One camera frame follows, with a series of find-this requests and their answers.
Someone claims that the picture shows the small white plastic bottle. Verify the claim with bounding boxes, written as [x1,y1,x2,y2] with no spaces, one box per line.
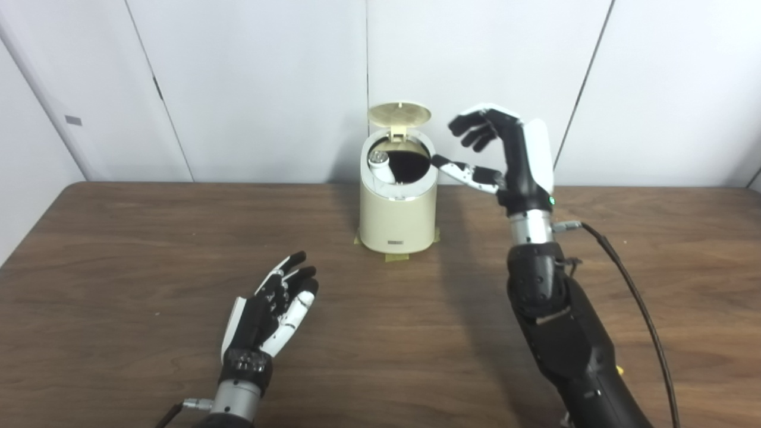
[369,150,396,186]

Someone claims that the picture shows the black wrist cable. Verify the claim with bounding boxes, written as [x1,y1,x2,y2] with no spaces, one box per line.
[552,220,681,428]
[156,398,213,428]

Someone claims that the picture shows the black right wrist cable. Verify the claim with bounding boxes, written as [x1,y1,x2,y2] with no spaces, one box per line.
[552,220,681,428]

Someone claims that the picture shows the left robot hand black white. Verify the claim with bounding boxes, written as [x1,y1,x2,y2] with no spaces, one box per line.
[219,251,319,393]

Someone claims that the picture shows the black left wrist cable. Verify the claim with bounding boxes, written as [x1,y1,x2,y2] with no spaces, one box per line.
[156,398,213,428]

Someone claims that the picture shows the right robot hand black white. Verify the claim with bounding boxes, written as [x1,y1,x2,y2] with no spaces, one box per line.
[431,104,556,216]

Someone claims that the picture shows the round cream bin lid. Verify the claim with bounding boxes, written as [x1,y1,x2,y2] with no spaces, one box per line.
[367,102,433,143]

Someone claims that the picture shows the cream-colored bin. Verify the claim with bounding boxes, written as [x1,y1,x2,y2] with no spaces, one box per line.
[359,102,439,255]

